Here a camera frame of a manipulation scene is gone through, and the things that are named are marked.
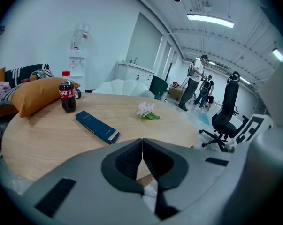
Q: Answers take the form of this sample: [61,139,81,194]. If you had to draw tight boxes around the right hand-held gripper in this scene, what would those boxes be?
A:
[223,115,273,152]

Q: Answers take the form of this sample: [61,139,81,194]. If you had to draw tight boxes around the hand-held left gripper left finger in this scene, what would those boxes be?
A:
[12,138,161,225]

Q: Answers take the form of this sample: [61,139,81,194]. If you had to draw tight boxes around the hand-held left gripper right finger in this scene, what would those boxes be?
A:
[142,138,242,225]

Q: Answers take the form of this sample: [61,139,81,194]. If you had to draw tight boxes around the white tissue pack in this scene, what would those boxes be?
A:
[141,179,159,210]

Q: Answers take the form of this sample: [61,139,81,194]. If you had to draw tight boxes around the dark blue box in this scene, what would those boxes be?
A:
[75,110,120,145]

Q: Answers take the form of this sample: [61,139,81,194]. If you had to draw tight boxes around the cola bottle red cap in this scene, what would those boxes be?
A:
[58,70,76,114]

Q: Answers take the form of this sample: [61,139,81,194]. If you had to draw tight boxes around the pink artificial flower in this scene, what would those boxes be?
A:
[136,101,160,120]

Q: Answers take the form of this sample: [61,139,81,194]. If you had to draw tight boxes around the wooden coffee table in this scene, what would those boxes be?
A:
[1,92,198,182]

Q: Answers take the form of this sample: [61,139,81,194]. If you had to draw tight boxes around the black office chair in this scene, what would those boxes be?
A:
[199,71,250,152]

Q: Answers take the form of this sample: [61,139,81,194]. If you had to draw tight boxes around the teal board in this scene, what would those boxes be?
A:
[198,112,210,124]

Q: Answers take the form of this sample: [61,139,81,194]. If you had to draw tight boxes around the large cardboard box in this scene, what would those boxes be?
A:
[168,85,186,100]

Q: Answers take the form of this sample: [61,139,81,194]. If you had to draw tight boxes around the white flower-shaped chair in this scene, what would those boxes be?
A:
[92,79,155,100]

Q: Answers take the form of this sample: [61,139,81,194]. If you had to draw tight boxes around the orange pillow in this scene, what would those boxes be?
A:
[11,77,81,118]

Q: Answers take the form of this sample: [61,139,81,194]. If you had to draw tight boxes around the white water dispenser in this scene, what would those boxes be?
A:
[68,49,86,91]

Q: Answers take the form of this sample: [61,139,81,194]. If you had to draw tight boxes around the white sink cabinet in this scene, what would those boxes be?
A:
[115,61,156,89]

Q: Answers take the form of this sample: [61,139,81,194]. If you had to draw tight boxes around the pink cloth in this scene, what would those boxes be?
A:
[0,81,12,96]

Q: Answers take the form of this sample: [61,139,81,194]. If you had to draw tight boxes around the grey roller blind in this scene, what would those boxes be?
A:
[126,12,163,71]

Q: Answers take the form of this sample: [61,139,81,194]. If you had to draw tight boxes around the clear water jug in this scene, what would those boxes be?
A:
[70,23,91,51]

